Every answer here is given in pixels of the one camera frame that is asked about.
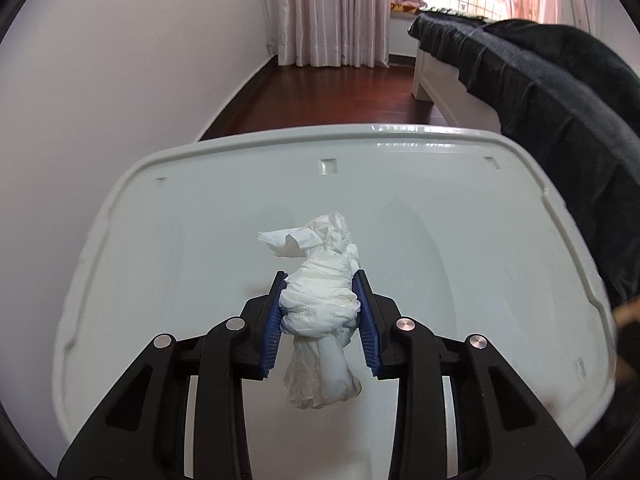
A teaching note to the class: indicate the white tissue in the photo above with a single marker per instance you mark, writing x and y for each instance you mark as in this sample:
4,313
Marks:
320,290

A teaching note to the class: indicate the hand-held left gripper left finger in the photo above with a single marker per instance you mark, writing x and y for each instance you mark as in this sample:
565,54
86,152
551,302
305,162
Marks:
272,330

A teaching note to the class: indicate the black fleece blanket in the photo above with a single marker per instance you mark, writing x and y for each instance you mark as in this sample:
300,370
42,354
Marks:
565,45

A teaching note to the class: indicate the white plastic storage box lid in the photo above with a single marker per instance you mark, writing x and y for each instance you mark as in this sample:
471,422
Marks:
450,260

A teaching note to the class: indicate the white bed frame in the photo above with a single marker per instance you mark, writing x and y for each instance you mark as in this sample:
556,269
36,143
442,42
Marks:
445,85

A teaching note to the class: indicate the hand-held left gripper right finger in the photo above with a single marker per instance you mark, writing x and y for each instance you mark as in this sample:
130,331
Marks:
367,330

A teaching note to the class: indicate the white window seat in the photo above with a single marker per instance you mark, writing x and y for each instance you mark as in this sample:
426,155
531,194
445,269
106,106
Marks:
402,35

